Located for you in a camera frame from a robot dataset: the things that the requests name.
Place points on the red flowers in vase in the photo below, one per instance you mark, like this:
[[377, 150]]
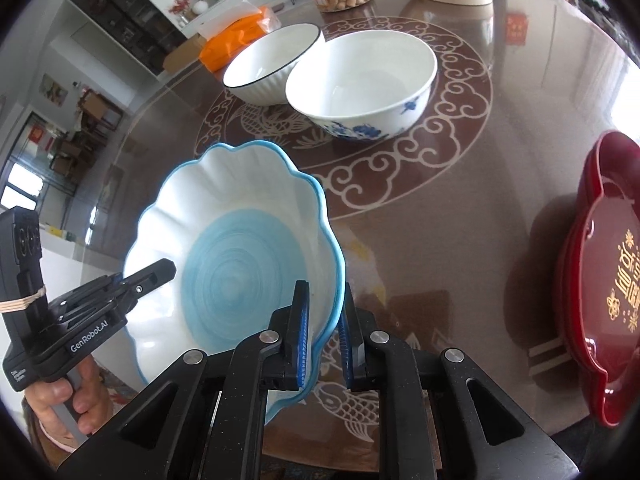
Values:
[[179, 7]]

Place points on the dark glass display cabinet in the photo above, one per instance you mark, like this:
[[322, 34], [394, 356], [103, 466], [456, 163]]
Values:
[[125, 15]]

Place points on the framed wall picture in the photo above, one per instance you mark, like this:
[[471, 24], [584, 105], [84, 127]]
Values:
[[53, 90]]

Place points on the white bowl with blue flowers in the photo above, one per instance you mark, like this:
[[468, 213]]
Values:
[[360, 80]]

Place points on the white bowl with black rim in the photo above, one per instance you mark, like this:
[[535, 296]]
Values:
[[270, 65]]

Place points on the white television cabinet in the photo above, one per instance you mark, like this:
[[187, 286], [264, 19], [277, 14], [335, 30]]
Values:
[[235, 5]]

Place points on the red flower-shaped plate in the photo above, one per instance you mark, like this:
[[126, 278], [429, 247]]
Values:
[[560, 310], [570, 280], [615, 285]]

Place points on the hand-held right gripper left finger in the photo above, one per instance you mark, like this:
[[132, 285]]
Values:
[[302, 340]]

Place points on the cardboard box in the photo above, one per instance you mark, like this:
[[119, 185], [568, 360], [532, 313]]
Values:
[[182, 55]]

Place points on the white round vase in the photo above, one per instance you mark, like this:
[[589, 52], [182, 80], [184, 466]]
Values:
[[200, 6]]

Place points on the orange tissue pack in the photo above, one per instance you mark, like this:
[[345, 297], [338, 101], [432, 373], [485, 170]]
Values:
[[235, 37]]

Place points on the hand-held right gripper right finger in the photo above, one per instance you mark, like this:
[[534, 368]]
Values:
[[346, 345]]

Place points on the person's left hand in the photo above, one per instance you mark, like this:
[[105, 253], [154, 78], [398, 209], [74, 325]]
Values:
[[92, 400]]

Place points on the scalloped blue and white bowl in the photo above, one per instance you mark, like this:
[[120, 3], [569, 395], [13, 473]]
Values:
[[240, 270]]

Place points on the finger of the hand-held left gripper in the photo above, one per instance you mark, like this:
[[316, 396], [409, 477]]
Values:
[[150, 277]]

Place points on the wooden chair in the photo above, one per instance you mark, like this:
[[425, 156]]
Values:
[[97, 110]]

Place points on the person's left forearm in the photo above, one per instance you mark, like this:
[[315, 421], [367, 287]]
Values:
[[57, 442]]

